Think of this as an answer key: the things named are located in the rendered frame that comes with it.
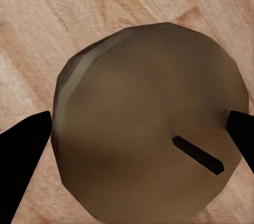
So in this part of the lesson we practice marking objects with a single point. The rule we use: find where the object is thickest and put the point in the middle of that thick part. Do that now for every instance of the pillar candle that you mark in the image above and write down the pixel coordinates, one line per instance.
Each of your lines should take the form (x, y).
(139, 124)

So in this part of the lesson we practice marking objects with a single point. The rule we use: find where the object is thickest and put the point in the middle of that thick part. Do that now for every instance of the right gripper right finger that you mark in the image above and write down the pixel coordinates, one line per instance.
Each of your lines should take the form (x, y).
(240, 127)

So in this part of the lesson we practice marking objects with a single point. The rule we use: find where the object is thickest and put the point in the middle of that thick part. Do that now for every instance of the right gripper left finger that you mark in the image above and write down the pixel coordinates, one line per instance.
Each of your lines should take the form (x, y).
(20, 150)

